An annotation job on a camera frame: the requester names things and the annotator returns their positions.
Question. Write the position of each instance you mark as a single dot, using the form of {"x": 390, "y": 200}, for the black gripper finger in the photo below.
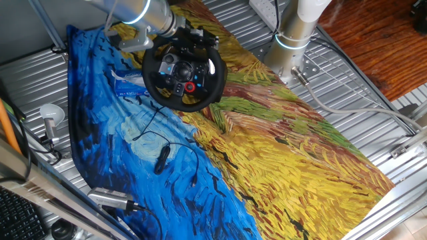
{"x": 213, "y": 35}
{"x": 213, "y": 44}

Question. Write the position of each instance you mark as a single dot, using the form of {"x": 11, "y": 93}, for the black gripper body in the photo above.
{"x": 193, "y": 38}

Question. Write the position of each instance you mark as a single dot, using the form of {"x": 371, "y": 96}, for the black steering wheel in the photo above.
{"x": 150, "y": 90}

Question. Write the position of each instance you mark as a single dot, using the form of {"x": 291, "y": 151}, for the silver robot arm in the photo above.
{"x": 146, "y": 13}

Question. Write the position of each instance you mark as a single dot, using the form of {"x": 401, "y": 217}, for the blue tissue pack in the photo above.
{"x": 128, "y": 88}

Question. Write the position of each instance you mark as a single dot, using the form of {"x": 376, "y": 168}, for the painted wheatfield cloth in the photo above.
{"x": 267, "y": 166}

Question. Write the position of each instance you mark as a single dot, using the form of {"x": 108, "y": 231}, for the orange pole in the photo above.
{"x": 7, "y": 130}

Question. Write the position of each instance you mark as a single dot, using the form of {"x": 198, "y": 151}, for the black desk object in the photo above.
{"x": 421, "y": 18}

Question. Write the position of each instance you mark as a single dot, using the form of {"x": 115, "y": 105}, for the black round knob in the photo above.
{"x": 63, "y": 230}

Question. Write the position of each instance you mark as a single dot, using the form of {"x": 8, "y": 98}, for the black keyboard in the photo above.
{"x": 16, "y": 220}

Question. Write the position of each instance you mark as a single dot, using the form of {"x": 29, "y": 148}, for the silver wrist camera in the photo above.
{"x": 136, "y": 43}

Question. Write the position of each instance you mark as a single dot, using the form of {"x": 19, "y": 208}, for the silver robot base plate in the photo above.
{"x": 312, "y": 68}

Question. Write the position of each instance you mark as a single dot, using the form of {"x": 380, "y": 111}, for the aluminium post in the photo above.
{"x": 46, "y": 23}

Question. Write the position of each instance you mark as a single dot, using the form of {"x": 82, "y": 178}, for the aluminium frame bar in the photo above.
{"x": 50, "y": 193}

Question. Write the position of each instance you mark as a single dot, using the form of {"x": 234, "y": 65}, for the aluminium corner bracket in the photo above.
{"x": 398, "y": 151}

